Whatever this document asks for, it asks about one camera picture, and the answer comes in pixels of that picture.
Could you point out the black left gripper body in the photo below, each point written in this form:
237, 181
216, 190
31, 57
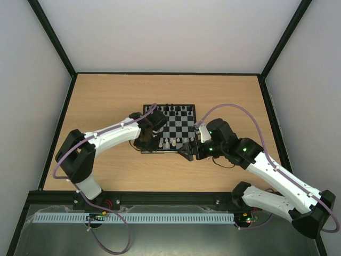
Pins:
147, 144

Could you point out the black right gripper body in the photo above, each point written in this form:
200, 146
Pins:
195, 150

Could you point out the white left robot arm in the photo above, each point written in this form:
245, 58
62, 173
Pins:
77, 154

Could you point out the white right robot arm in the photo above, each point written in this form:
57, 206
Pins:
305, 207

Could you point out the black chess pieces row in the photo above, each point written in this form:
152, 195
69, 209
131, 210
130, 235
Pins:
176, 109

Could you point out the black and silver chessboard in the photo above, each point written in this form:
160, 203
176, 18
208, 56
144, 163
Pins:
176, 127

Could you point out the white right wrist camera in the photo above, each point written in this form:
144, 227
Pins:
203, 132

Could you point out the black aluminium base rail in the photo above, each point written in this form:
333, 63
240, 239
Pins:
220, 201

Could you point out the light blue slotted cable duct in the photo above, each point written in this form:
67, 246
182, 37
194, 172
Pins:
137, 218

